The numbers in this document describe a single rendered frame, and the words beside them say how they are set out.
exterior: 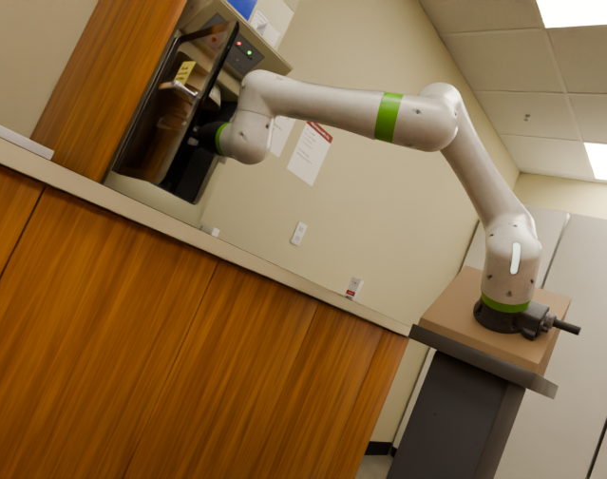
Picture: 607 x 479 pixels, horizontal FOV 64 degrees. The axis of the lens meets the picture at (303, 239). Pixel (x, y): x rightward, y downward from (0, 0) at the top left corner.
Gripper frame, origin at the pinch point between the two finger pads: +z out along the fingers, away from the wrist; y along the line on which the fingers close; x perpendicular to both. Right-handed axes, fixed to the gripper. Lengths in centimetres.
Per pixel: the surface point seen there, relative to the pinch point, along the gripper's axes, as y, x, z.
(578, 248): -293, -74, -44
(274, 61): -7.0, -28.9, -20.1
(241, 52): 2.0, -25.6, -17.0
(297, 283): -33, 28, -40
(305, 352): -53, 47, -37
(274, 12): -6.7, -46.0, -10.2
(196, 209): -10.6, 19.4, -10.1
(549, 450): -293, 61, -68
